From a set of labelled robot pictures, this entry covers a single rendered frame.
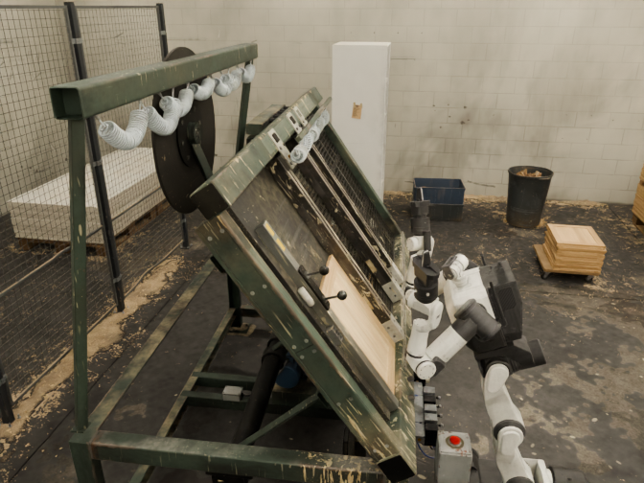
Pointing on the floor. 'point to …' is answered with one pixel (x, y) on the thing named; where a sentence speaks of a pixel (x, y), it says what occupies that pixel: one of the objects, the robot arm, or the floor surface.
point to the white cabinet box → (362, 104)
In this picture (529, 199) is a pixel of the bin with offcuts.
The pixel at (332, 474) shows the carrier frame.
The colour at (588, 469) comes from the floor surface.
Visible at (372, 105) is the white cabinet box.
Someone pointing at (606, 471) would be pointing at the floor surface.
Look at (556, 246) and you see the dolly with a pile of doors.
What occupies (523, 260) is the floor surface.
